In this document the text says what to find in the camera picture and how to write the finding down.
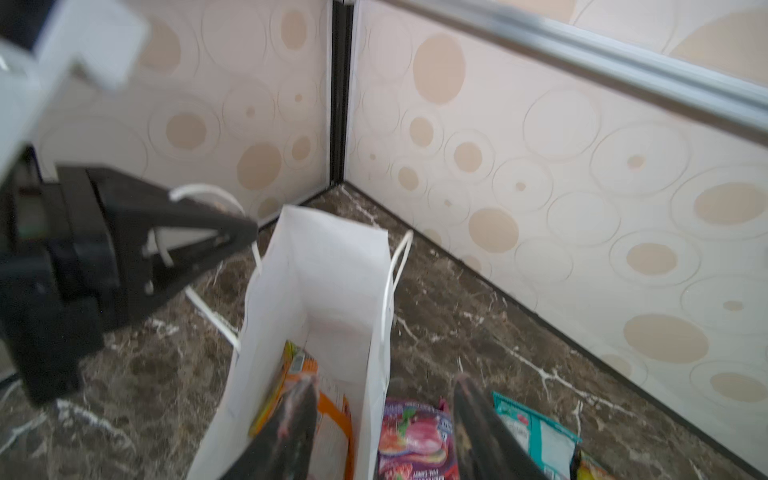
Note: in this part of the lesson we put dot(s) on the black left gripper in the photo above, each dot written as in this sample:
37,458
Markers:
58,265

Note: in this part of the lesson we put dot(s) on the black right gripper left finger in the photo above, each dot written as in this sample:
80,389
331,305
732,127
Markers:
282,448

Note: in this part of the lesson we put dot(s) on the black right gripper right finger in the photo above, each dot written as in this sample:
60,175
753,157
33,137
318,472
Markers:
485,448

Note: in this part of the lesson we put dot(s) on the orange multicolour Fox's candy packet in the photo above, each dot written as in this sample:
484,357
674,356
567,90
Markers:
332,453

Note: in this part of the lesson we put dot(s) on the colourful painted paper bag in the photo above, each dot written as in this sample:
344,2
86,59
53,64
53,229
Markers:
326,284

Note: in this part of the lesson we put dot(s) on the teal snack packet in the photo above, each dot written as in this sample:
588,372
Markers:
550,445

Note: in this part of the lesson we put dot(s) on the pink Fox's candy packet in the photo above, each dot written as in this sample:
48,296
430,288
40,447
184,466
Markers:
416,442

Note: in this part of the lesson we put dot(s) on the orange red Fox's candy packet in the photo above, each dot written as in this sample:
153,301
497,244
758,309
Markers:
584,467

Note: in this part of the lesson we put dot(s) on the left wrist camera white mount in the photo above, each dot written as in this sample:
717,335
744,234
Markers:
43,42

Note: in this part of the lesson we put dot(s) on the black vertical frame post left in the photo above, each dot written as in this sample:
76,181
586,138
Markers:
342,25

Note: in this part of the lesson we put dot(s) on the aluminium horizontal back rail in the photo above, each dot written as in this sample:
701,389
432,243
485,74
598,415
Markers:
718,100

